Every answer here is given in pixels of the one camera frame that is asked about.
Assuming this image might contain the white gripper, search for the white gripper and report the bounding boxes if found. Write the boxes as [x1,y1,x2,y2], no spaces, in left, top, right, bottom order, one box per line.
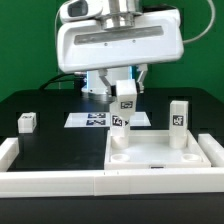
[57,9,184,99]

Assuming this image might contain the white square tabletop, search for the white square tabletop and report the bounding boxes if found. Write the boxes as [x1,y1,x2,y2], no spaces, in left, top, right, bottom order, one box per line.
[104,130,211,170]

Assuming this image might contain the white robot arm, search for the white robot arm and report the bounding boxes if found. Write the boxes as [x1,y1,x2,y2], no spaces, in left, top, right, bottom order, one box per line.
[56,0,184,101]

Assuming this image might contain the white marker sheet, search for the white marker sheet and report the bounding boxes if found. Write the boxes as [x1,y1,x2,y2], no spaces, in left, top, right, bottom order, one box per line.
[64,112,151,128]

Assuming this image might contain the black cable bundle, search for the black cable bundle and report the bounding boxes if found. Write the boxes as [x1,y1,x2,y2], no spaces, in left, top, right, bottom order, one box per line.
[38,71,88,91]

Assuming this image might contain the white cable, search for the white cable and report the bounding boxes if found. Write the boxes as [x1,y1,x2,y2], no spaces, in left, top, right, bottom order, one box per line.
[54,0,217,90]

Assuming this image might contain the white right fence wall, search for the white right fence wall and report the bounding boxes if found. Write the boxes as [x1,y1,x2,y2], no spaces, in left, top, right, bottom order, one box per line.
[198,134,224,167]

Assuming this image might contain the white left fence wall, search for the white left fence wall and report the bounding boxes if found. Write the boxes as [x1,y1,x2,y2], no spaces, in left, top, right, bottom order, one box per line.
[0,138,19,172]

